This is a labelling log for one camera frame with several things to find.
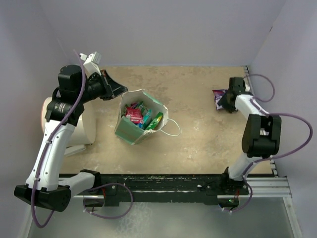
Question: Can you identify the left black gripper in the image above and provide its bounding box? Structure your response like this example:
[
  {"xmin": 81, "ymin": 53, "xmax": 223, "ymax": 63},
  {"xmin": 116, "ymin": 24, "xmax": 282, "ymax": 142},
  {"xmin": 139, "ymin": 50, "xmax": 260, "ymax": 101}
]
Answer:
[{"xmin": 77, "ymin": 69, "xmax": 127, "ymax": 104}]

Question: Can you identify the purple snack packet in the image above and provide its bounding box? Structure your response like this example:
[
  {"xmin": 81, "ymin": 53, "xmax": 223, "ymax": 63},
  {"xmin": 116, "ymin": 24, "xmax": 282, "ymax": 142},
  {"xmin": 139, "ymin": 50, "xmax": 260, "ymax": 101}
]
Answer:
[{"xmin": 212, "ymin": 89, "xmax": 227, "ymax": 111}]

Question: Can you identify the pink red snack packet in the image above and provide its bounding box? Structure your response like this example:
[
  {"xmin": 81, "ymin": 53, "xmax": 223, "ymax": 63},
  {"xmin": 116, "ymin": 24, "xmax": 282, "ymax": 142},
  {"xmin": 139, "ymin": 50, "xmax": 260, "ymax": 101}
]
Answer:
[{"xmin": 125, "ymin": 107, "xmax": 143, "ymax": 124}]

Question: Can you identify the green patterned paper bag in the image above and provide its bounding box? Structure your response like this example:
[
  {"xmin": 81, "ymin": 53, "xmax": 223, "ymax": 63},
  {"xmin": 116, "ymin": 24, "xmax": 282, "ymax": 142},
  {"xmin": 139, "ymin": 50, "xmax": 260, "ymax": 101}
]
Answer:
[{"xmin": 114, "ymin": 89, "xmax": 177, "ymax": 145}]

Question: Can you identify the yellow green snack packet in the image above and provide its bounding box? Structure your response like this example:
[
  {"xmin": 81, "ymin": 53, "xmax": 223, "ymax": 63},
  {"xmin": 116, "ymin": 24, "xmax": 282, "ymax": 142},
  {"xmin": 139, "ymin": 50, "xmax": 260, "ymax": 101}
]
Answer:
[{"xmin": 130, "ymin": 101, "xmax": 148, "ymax": 114}]

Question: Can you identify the teal mint candy packet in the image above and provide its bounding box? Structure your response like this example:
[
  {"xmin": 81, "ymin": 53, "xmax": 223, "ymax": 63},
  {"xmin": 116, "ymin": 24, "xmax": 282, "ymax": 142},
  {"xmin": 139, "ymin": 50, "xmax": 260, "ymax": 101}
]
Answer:
[{"xmin": 141, "ymin": 109, "xmax": 152, "ymax": 130}]

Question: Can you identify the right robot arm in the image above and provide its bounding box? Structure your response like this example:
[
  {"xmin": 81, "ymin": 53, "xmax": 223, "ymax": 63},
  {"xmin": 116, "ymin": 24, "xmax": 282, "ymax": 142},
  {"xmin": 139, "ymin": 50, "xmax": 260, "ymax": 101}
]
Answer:
[{"xmin": 218, "ymin": 77, "xmax": 282, "ymax": 194}]

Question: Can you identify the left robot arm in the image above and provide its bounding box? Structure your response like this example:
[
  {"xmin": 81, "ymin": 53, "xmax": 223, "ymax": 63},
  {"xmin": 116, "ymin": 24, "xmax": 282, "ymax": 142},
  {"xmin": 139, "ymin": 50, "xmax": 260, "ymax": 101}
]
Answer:
[{"xmin": 14, "ymin": 65, "xmax": 128, "ymax": 212}]

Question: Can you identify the white paper roll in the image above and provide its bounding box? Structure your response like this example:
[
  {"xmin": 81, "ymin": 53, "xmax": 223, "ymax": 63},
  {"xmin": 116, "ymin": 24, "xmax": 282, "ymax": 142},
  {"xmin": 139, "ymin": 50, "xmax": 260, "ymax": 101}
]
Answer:
[{"xmin": 40, "ymin": 95, "xmax": 97, "ymax": 157}]

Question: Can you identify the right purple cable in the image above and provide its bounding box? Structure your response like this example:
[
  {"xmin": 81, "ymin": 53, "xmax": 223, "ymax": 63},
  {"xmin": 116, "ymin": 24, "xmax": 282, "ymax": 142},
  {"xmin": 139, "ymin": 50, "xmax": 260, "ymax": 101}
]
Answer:
[{"xmin": 242, "ymin": 73, "xmax": 314, "ymax": 181}]

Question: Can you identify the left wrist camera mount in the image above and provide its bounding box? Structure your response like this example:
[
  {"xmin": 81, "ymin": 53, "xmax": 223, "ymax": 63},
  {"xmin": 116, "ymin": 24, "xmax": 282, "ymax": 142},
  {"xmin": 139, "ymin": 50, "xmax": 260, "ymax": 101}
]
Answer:
[{"xmin": 79, "ymin": 52, "xmax": 102, "ymax": 75}]

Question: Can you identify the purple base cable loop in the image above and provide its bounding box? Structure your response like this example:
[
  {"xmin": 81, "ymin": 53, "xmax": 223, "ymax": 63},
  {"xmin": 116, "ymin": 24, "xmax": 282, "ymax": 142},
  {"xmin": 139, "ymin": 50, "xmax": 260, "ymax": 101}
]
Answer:
[{"xmin": 83, "ymin": 182, "xmax": 135, "ymax": 220}]

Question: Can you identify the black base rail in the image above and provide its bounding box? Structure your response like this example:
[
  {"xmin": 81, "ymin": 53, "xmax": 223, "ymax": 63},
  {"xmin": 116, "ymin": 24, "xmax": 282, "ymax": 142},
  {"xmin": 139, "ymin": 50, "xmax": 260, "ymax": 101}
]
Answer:
[{"xmin": 80, "ymin": 174, "xmax": 249, "ymax": 206}]

